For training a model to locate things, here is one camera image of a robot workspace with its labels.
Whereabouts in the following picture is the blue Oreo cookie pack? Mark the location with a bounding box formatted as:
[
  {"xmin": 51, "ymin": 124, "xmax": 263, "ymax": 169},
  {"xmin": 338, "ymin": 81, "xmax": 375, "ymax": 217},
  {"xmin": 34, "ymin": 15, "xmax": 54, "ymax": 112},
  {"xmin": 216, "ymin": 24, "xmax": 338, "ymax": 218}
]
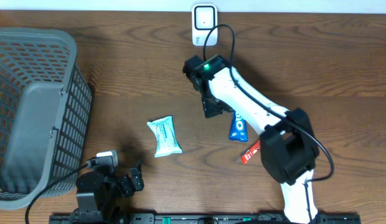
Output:
[{"xmin": 229, "ymin": 111, "xmax": 248, "ymax": 142}]

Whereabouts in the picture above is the white teal wet wipes pack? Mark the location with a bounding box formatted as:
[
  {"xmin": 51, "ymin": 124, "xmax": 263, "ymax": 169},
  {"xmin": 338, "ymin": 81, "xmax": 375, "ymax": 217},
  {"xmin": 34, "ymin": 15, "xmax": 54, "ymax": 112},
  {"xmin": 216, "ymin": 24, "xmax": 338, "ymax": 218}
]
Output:
[{"xmin": 147, "ymin": 116, "xmax": 182, "ymax": 157}]

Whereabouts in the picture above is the red Nescafe stick sachet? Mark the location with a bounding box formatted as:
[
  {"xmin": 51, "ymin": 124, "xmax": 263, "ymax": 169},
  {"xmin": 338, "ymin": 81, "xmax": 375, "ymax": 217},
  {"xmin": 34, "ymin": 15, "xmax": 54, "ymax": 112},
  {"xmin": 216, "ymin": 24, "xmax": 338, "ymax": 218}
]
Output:
[{"xmin": 241, "ymin": 140, "xmax": 261, "ymax": 164}]

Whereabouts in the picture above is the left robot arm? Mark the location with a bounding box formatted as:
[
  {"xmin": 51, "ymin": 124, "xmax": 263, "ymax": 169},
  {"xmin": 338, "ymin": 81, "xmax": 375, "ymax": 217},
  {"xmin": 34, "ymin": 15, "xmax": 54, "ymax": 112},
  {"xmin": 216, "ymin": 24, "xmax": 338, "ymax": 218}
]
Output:
[{"xmin": 70, "ymin": 156, "xmax": 144, "ymax": 223}]

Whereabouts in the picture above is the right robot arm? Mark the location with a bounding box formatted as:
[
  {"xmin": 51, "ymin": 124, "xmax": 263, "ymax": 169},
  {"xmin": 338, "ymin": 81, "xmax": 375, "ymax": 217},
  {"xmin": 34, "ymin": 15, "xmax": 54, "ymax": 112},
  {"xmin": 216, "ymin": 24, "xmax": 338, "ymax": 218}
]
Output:
[{"xmin": 182, "ymin": 55, "xmax": 319, "ymax": 223}]

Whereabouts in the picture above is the white barcode scanner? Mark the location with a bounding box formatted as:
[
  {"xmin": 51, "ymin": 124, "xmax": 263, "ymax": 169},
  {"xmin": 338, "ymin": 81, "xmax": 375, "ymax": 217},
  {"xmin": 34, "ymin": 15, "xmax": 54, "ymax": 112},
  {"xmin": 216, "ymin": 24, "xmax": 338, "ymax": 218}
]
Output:
[{"xmin": 192, "ymin": 3, "xmax": 218, "ymax": 47}]

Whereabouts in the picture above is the grey plastic shopping basket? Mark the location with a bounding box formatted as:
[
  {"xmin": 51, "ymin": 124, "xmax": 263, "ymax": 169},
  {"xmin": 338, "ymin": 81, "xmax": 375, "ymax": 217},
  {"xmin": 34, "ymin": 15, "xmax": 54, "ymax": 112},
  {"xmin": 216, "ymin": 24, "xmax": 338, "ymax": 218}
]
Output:
[{"xmin": 0, "ymin": 27, "xmax": 93, "ymax": 210}]

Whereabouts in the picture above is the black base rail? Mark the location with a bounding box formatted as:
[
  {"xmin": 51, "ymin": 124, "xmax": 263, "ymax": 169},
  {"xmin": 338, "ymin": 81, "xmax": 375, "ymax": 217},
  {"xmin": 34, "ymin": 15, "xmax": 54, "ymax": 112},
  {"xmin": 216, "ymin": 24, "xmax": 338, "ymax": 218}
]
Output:
[{"xmin": 49, "ymin": 212, "xmax": 362, "ymax": 224}]

